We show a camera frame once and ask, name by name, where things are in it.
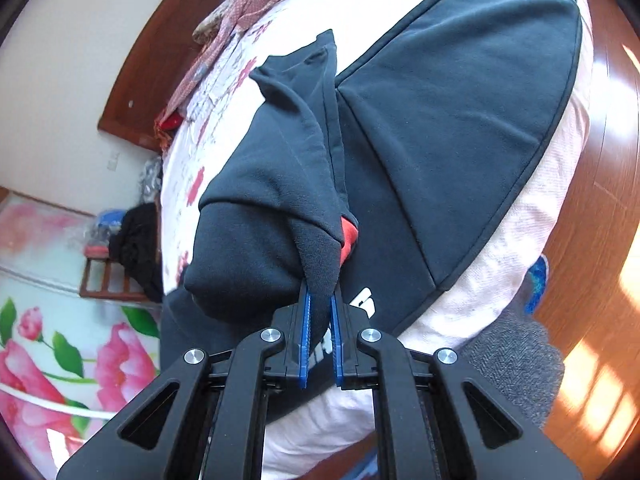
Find floral wardrobe door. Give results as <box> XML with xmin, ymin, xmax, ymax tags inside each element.
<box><xmin>0</xmin><ymin>192</ymin><xmax>166</xmax><ymax>471</ymax></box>

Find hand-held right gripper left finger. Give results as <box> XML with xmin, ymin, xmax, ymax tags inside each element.
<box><xmin>56</xmin><ymin>280</ymin><xmax>313</xmax><ymax>480</ymax></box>

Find white floral bed sheet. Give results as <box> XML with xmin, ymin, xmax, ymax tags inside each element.
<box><xmin>160</xmin><ymin>0</ymin><xmax>596</xmax><ymax>480</ymax></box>

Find black clothes pile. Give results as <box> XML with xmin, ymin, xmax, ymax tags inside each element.
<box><xmin>109</xmin><ymin>202</ymin><xmax>166</xmax><ymax>303</ymax></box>

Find blue bag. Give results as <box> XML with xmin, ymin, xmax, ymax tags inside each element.
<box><xmin>95</xmin><ymin>210</ymin><xmax>124</xmax><ymax>232</ymax></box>

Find person's grey trousers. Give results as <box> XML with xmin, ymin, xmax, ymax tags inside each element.
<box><xmin>467</xmin><ymin>305</ymin><xmax>566</xmax><ymax>431</ymax></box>

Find dark navy pants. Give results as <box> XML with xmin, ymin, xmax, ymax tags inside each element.
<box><xmin>160</xmin><ymin>0</ymin><xmax>584</xmax><ymax>401</ymax></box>

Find reddish patterned quilt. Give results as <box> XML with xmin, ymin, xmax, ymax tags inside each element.
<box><xmin>152</xmin><ymin>0</ymin><xmax>331</xmax><ymax>153</ymax></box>

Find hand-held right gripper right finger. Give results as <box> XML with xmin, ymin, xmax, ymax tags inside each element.
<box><xmin>330</xmin><ymin>285</ymin><xmax>584</xmax><ymax>480</ymax></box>

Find grey patterned cloth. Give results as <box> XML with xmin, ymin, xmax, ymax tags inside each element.
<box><xmin>137</xmin><ymin>157</ymin><xmax>164</xmax><ymax>206</ymax></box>

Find wooden headboard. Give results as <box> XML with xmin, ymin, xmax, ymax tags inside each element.
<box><xmin>97</xmin><ymin>0</ymin><xmax>266</xmax><ymax>153</ymax></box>

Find shiny blue object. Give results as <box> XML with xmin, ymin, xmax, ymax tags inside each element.
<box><xmin>522</xmin><ymin>255</ymin><xmax>549</xmax><ymax>316</ymax></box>

